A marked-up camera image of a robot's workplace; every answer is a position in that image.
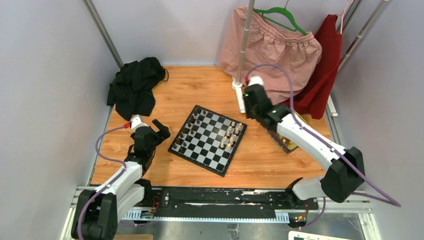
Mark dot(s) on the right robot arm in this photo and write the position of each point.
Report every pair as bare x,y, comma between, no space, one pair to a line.
343,167

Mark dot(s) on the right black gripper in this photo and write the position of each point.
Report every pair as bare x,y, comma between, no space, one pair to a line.
248,113

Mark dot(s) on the pink shorts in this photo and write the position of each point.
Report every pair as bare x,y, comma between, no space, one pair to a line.
272,53

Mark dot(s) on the yellow metal tray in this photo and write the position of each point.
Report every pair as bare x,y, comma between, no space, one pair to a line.
283,143

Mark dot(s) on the white clothes rack stand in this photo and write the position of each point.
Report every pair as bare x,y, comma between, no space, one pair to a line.
237,84

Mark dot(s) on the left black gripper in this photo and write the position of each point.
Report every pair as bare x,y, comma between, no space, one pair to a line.
163,132

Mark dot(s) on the black white chessboard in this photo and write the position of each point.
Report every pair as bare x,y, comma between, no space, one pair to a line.
203,145

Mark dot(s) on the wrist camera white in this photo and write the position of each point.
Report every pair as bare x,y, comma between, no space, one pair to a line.
137,122
255,80

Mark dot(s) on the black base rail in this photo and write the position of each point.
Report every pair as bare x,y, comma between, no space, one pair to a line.
221,204

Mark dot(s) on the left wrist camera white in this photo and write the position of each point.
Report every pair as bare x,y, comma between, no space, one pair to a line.
137,122

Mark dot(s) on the red garment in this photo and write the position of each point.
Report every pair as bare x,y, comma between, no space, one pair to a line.
313,98

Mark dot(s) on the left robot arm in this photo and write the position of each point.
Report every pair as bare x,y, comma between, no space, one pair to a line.
99,211

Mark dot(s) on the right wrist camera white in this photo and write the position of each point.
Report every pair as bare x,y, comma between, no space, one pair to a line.
255,80

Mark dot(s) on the black cloth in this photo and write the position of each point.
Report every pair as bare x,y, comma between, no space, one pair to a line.
131,91

